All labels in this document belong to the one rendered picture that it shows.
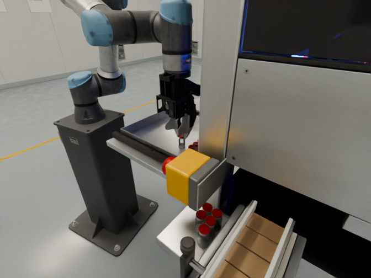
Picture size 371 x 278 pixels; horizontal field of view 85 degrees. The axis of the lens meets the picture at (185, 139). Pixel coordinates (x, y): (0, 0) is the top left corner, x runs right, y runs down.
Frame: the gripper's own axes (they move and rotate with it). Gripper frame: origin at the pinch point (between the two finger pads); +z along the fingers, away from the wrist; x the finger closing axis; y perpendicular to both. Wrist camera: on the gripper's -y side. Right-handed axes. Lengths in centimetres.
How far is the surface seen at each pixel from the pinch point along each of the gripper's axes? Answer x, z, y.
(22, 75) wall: -505, 74, -83
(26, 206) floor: -127, 93, 37
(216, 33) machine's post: 18.9, -30.0, 14.9
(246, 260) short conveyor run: 32.8, 0.2, 24.5
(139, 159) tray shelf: -6.1, 5.4, 13.6
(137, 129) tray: -21.2, 5.1, 1.9
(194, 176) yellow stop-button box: 21.6, -9.9, 23.3
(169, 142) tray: -5.5, 5.1, 0.6
